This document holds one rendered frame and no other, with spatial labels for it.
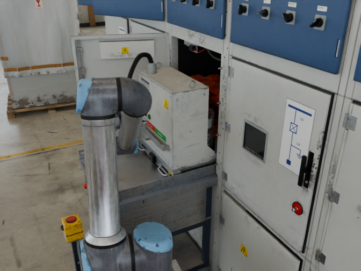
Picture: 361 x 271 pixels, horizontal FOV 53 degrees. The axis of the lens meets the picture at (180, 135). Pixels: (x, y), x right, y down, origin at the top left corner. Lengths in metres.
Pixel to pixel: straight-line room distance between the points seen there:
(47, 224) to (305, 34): 2.61
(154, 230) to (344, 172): 0.73
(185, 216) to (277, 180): 0.75
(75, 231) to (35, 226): 1.55
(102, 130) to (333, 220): 0.92
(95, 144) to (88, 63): 1.31
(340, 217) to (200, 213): 1.02
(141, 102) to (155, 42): 1.26
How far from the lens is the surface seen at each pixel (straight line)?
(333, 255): 1.61
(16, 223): 3.46
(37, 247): 3.15
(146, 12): 2.54
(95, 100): 1.20
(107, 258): 1.39
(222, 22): 1.86
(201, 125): 2.04
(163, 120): 2.05
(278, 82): 1.57
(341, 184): 1.44
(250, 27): 1.68
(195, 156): 2.11
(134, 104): 1.23
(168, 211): 2.15
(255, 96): 1.70
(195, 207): 2.24
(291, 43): 1.49
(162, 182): 2.04
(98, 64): 2.49
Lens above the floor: 2.00
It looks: 26 degrees down
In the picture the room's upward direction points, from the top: straight up
